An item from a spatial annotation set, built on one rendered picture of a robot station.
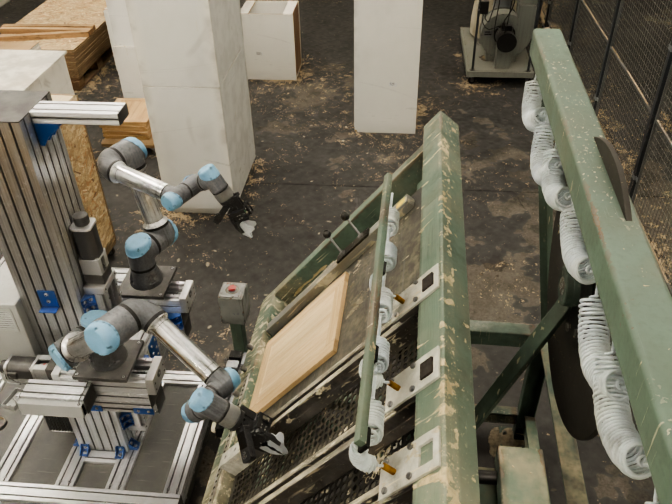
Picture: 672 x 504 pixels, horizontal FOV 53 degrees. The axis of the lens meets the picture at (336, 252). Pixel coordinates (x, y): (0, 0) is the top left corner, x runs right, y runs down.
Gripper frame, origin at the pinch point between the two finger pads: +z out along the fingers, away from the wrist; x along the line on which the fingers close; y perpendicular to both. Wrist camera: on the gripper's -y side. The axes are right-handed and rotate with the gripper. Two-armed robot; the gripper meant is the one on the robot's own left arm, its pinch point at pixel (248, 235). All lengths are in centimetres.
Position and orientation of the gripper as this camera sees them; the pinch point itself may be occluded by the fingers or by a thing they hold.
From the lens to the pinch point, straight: 290.8
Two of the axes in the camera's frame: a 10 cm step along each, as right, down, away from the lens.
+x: 1.2, -6.1, 7.8
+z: 4.8, 7.2, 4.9
